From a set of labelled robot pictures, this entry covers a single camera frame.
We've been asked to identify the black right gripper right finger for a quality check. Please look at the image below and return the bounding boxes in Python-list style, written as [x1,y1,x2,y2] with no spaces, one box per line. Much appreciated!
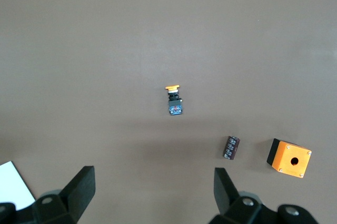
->
[209,167,321,224]

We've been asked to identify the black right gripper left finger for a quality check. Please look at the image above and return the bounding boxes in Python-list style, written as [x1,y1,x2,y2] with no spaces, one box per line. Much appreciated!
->
[0,165,96,224]

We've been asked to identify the white drawer cabinet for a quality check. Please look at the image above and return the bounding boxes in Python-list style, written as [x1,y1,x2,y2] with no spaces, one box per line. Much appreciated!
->
[0,160,36,211]

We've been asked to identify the orange-capped push button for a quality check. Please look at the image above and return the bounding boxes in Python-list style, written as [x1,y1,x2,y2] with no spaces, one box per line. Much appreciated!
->
[164,84,185,116]

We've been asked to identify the small black contact block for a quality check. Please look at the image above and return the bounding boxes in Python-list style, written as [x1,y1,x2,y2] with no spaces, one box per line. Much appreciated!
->
[222,136,241,160]

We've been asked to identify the orange box with hole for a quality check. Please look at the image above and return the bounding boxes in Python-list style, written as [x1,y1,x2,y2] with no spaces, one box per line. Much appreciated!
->
[266,138,313,179]

